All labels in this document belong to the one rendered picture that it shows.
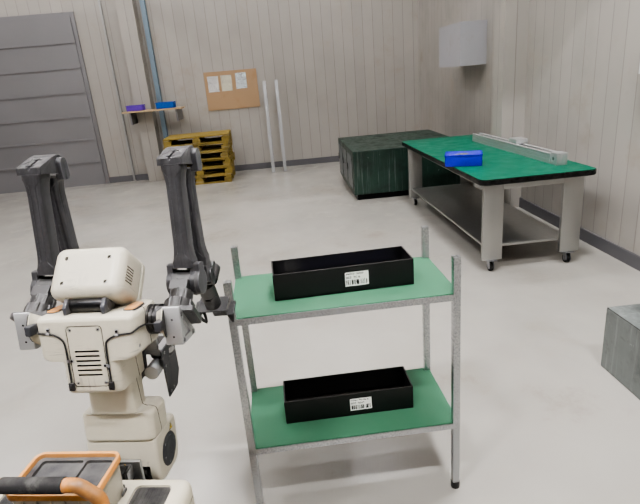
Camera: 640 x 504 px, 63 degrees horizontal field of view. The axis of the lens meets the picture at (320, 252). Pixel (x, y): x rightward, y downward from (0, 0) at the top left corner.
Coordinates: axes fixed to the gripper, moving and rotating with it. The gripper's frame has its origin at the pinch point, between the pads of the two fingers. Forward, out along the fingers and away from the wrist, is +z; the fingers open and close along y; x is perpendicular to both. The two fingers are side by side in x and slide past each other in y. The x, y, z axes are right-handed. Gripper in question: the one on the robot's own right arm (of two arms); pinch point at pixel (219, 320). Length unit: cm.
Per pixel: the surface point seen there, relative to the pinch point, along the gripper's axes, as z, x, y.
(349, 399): 63, -2, -42
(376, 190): 327, -482, -68
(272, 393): 79, -16, -3
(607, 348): 129, -65, -189
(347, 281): 13, -26, -45
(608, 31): 65, -344, -272
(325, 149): 464, -807, 26
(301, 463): 107, 7, -15
